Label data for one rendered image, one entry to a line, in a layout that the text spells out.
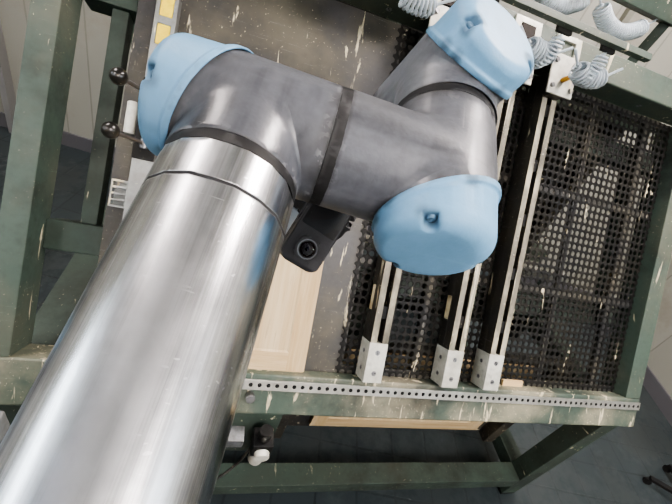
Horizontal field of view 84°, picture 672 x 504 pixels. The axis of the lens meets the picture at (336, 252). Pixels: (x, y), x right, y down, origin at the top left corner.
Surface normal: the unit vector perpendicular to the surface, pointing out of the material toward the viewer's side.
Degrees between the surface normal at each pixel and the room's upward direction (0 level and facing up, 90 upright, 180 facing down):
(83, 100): 90
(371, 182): 88
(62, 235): 55
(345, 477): 0
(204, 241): 25
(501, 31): 30
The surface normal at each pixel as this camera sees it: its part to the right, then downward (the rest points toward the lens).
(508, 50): 0.50, -0.33
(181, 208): 0.20, -0.45
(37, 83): 0.28, 0.09
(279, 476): 0.31, -0.75
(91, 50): -0.05, 0.60
